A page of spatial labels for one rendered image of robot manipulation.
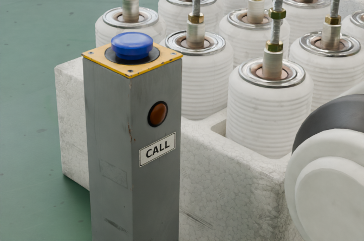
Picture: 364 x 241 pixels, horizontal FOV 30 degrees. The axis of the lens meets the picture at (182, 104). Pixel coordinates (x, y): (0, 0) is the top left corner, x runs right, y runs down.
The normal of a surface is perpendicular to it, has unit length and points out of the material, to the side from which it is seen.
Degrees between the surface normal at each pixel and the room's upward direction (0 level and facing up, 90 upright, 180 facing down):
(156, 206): 90
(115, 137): 90
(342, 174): 90
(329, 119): 57
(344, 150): 90
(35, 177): 0
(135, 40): 0
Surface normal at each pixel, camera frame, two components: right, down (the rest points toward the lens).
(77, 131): -0.70, 0.33
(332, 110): -0.75, -0.44
